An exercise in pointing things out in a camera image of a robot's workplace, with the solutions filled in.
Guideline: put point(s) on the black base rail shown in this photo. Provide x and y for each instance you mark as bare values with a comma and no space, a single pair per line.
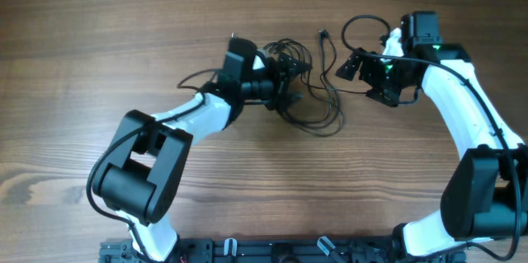
355,250

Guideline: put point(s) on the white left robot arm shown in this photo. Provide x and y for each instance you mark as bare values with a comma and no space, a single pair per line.
136,179

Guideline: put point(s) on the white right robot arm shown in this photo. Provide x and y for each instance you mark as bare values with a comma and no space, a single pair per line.
486,197

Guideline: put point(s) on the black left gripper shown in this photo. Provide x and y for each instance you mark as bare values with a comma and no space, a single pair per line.
280,77

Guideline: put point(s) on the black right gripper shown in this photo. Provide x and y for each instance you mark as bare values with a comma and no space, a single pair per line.
389,96

